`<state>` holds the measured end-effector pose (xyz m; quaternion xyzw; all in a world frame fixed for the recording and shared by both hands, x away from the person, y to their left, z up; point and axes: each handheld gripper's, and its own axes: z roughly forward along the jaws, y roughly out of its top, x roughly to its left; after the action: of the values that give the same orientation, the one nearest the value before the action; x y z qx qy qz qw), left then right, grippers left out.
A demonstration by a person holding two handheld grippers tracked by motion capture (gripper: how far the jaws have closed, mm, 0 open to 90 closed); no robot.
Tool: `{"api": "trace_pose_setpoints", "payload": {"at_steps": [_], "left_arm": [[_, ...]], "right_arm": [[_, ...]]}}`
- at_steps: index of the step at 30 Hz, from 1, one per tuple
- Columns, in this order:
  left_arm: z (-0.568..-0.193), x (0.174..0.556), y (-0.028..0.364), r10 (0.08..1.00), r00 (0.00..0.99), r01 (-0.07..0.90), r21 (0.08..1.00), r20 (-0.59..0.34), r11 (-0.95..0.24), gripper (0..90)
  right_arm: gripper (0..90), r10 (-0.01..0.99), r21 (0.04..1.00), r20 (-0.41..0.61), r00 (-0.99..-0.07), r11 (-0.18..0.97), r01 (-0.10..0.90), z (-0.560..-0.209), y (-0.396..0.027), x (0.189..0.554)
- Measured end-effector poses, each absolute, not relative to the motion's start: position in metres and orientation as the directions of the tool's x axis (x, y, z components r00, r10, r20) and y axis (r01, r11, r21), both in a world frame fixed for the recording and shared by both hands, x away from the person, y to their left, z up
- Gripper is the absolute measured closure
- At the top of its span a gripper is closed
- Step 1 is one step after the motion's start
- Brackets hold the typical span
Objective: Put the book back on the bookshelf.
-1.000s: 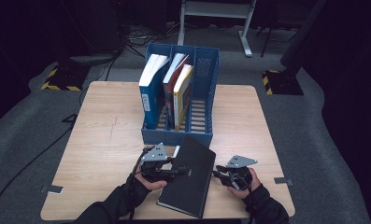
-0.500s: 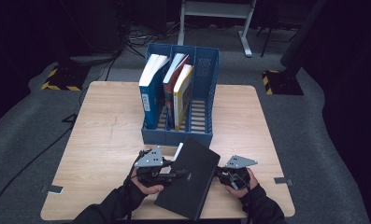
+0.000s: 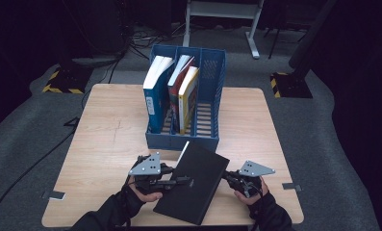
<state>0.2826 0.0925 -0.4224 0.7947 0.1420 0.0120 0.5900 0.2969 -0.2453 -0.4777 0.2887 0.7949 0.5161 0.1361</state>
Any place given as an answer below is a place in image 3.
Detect person's right hand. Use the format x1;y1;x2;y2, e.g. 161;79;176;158
234;177;269;206

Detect blue book with mountains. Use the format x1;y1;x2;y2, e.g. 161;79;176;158
142;55;176;134

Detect person's left hand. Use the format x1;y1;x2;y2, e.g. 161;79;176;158
127;179;164;204

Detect black slanted pole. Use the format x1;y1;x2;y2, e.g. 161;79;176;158
288;0;339;70

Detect black book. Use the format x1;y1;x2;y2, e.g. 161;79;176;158
153;141;231;226

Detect black yellow striped base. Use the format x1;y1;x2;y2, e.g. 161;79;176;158
41;65;93;95
269;71;314;99

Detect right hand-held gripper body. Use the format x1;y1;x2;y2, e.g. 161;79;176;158
228;160;276;198

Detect red book with winged creature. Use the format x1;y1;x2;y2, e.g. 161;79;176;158
167;55;196;129

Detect long black floor cable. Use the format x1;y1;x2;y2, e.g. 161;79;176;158
0;116;82;230

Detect blue plastic file rack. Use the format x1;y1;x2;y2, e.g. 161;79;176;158
145;44;227;152

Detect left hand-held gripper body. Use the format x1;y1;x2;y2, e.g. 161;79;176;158
128;152;167;195

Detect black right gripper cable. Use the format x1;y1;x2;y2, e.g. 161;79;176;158
242;179;264;231

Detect yellow book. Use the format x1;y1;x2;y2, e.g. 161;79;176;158
177;65;200;136

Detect bundle of floor cables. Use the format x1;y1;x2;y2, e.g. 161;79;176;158
127;23;187;62

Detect white metal table frame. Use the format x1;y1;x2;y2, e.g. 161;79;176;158
182;0;265;61

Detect grey flat stand base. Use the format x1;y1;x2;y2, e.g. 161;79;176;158
71;56;122;67

